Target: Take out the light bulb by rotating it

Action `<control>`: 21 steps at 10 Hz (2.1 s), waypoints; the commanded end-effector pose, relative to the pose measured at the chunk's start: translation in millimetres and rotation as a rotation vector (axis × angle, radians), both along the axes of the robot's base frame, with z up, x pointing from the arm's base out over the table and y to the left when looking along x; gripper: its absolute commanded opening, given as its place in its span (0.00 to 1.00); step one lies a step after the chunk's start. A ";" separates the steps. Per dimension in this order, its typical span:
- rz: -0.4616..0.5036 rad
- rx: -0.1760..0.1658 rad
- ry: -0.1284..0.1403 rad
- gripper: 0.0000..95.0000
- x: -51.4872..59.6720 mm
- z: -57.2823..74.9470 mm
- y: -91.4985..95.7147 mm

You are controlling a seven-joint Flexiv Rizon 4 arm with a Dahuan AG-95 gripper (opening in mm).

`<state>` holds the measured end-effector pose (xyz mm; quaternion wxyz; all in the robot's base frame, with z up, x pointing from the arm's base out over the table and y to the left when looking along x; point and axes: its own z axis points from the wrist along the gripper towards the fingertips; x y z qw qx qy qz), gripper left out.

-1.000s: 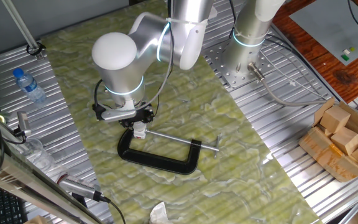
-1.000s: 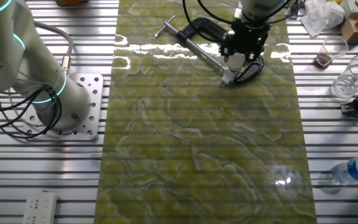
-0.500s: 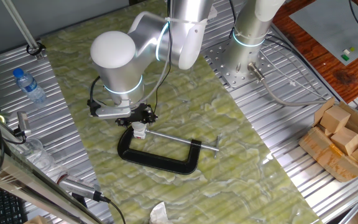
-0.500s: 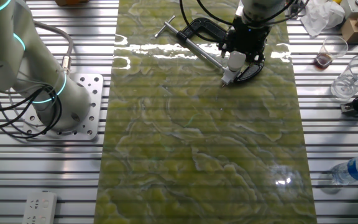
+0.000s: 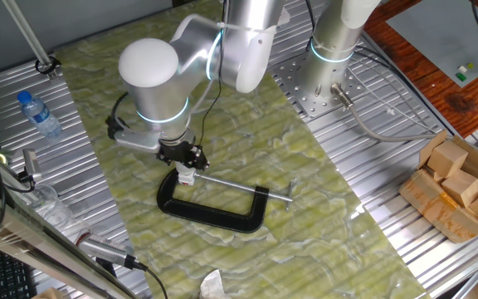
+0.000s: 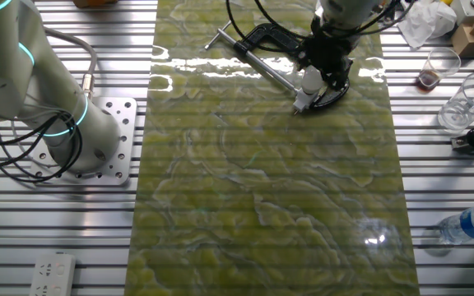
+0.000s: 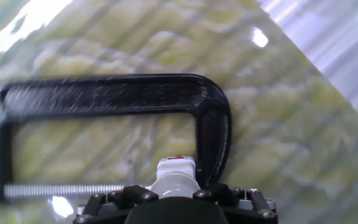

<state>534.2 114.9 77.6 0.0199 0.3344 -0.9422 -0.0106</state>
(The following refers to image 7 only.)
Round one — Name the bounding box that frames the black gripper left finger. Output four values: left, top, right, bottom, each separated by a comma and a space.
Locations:
73, 185, 160, 224

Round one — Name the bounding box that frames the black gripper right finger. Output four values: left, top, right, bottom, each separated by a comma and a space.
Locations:
193, 183, 278, 224

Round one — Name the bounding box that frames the green marble pattern mat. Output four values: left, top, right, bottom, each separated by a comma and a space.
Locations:
0, 0, 358, 224

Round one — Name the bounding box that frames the black C-clamp with steel screw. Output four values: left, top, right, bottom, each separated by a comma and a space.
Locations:
0, 73, 232, 203

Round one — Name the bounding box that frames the white round light bulb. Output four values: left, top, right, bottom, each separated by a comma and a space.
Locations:
150, 172, 201, 200

